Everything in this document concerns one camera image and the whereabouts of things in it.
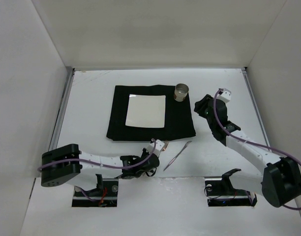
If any square white plate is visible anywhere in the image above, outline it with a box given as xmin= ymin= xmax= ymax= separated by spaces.
xmin=125 ymin=94 xmax=166 ymax=128

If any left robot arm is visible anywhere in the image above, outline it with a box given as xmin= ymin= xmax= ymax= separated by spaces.
xmin=37 ymin=140 xmax=164 ymax=189

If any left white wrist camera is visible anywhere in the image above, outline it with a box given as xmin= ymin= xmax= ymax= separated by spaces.
xmin=146 ymin=140 xmax=165 ymax=157

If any white paper cup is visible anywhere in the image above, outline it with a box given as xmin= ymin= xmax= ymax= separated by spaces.
xmin=174 ymin=83 xmax=189 ymax=102

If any right aluminium rail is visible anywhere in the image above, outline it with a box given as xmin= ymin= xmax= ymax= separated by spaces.
xmin=241 ymin=67 xmax=271 ymax=147

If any left aluminium rail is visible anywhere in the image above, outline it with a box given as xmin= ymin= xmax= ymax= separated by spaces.
xmin=47 ymin=66 xmax=75 ymax=151

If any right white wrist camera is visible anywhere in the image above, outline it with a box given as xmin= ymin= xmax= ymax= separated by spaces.
xmin=217 ymin=88 xmax=232 ymax=103

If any silver knife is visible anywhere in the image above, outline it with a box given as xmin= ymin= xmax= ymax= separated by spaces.
xmin=163 ymin=141 xmax=192 ymax=171

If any black cloth placemat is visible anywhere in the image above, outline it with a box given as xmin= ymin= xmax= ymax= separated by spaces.
xmin=106 ymin=85 xmax=196 ymax=142

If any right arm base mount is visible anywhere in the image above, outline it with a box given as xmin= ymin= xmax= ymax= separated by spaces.
xmin=204 ymin=168 xmax=257 ymax=207

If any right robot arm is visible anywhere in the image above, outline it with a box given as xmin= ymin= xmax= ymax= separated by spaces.
xmin=194 ymin=90 xmax=301 ymax=207

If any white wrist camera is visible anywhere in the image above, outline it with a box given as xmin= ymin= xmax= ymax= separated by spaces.
xmin=217 ymin=88 xmax=232 ymax=103
xmin=146 ymin=140 xmax=165 ymax=157

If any copper fork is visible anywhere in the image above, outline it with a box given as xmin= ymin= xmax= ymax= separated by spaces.
xmin=161 ymin=140 xmax=169 ymax=151

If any aluminium rail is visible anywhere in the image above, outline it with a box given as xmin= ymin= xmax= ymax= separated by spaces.
xmin=47 ymin=66 xmax=75 ymax=151
xmin=241 ymin=67 xmax=271 ymax=147

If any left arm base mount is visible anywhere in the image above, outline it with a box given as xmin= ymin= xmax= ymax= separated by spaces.
xmin=71 ymin=174 xmax=119 ymax=208

